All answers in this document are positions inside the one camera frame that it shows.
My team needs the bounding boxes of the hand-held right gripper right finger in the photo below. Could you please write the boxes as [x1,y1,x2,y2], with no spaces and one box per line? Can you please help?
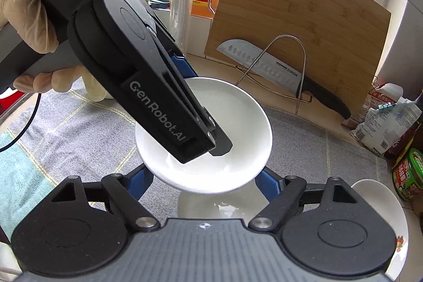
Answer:
[249,168,359,232]

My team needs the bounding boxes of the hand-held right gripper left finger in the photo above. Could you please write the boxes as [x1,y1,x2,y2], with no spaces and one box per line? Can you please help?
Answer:
[51,165,159,233]

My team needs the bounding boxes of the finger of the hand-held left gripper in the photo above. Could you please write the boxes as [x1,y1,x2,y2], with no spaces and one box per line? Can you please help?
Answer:
[147,16,233,157]
[167,49,199,79]

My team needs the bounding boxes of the white floral bowl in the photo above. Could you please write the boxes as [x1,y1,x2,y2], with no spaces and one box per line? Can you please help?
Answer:
[176,181,266,220]
[134,77,274,194]

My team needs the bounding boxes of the white fruit-print plate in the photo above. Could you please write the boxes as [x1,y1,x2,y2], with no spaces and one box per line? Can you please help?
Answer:
[350,179,409,281]

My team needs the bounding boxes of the person's left hand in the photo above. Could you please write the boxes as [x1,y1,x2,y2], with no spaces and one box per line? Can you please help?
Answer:
[0,0,85,94]

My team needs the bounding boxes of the small plastic wrap roll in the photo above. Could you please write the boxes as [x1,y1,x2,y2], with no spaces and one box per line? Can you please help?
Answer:
[84,72,114,101]

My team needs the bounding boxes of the grey teal checked towel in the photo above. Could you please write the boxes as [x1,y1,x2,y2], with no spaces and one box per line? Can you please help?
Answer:
[0,75,395,226]

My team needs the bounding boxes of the red plastic basin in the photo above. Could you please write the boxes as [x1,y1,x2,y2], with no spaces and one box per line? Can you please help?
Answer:
[0,89,17,111]

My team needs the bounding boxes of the white printed salt bag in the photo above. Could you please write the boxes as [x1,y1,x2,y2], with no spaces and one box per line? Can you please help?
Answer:
[350,96,423,157]

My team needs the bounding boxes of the bamboo cutting board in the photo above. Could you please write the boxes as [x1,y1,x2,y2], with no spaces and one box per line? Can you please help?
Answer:
[204,0,392,124]

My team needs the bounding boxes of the green-lid sauce jar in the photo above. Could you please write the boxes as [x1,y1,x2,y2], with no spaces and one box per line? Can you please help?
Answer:
[393,147,423,201]

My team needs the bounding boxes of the red white seasoning bag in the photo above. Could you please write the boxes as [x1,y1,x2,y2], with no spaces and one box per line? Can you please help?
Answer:
[342,83,404,129]

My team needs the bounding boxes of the santoku knife black handle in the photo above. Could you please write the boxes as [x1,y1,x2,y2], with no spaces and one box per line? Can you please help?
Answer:
[216,39,351,120]

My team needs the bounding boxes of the metal wire rack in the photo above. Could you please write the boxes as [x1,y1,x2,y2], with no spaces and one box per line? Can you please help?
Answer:
[235,35,313,117]

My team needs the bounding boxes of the black cable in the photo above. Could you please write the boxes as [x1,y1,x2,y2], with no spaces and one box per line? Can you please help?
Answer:
[0,92,42,154]

